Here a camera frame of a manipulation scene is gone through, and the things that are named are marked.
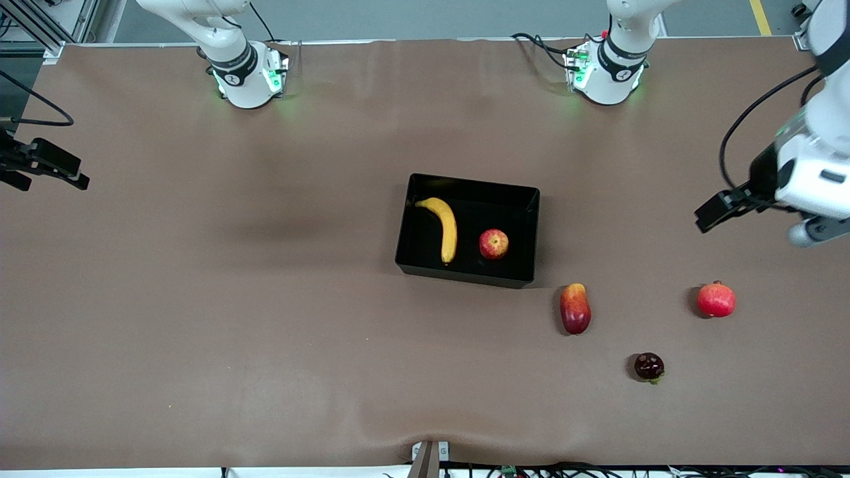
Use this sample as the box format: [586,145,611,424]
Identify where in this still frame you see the red yellow apple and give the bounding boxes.
[479,228,510,260]

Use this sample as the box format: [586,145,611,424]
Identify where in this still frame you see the black plastic box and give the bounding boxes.
[394,173,541,289]

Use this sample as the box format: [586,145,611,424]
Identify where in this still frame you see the yellow banana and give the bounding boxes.
[414,197,458,266]

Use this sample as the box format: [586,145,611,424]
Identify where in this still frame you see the red pomegranate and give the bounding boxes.
[697,280,737,319]

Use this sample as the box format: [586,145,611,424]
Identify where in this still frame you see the dark purple mangosteen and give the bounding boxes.
[634,353,665,384]

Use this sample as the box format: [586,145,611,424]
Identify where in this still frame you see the red yellow mango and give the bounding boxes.
[560,283,592,335]

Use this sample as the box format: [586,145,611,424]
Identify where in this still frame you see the metal table clamp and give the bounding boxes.
[410,440,450,478]

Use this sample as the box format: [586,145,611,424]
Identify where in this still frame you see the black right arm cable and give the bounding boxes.
[0,68,75,127]

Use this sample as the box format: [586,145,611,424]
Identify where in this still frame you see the aluminium frame with struts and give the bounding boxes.
[0,0,102,65]

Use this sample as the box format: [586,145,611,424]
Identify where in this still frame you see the aluminium frame with caster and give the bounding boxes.
[790,0,819,51]

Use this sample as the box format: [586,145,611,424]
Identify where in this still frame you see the black left base cable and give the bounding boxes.
[510,32,576,71]

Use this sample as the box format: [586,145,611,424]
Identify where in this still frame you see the black base cable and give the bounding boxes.
[249,0,280,43]
[510,32,576,71]

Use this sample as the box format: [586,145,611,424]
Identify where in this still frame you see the black right base cable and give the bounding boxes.
[249,0,280,43]

